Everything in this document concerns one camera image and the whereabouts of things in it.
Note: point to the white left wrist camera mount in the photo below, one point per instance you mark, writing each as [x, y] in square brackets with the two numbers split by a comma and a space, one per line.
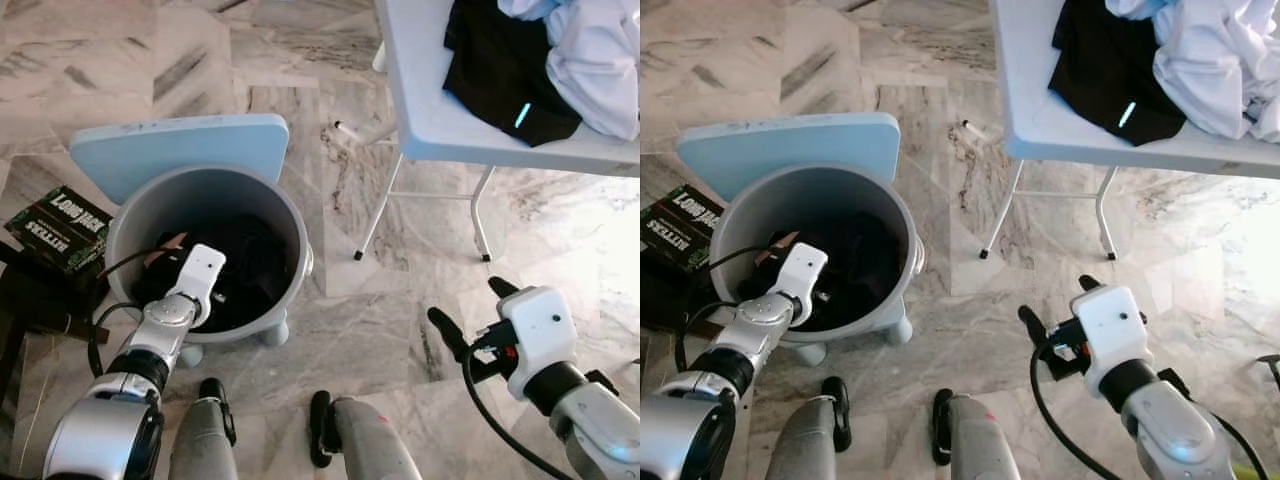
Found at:
[803, 275]
[200, 275]

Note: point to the grey round laundry bucket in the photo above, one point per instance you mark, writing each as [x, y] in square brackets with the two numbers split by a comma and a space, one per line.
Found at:
[810, 193]
[200, 195]

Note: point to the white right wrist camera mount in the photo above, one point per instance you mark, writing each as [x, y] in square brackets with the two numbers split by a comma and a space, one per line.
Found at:
[1112, 330]
[540, 335]

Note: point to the black printed carton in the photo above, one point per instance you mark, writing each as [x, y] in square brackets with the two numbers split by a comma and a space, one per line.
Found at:
[680, 228]
[60, 230]

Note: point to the grey left robot leg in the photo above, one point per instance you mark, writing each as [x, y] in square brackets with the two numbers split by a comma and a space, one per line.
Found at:
[200, 440]
[805, 440]

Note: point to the light blue lid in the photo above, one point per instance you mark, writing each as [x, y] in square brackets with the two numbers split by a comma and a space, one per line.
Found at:
[790, 148]
[180, 150]

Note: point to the grey robot leg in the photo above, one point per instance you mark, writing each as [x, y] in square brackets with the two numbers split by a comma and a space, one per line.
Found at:
[200, 440]
[990, 445]
[805, 440]
[375, 445]

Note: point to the grey right robot leg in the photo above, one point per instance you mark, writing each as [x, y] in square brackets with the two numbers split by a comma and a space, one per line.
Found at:
[375, 445]
[990, 445]

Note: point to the white garment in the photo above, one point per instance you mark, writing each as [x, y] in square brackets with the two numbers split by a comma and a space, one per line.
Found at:
[600, 60]
[1220, 60]

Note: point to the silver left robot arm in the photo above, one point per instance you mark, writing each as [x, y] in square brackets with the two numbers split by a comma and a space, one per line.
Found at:
[100, 430]
[690, 430]

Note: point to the black garment with cyan mark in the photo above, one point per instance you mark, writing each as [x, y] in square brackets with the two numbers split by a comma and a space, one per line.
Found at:
[500, 70]
[1105, 70]

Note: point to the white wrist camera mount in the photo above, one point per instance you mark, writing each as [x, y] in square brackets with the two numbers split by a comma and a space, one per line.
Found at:
[1112, 330]
[200, 275]
[803, 275]
[540, 335]

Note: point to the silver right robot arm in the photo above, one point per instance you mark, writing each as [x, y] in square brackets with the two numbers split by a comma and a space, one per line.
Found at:
[600, 420]
[1180, 430]

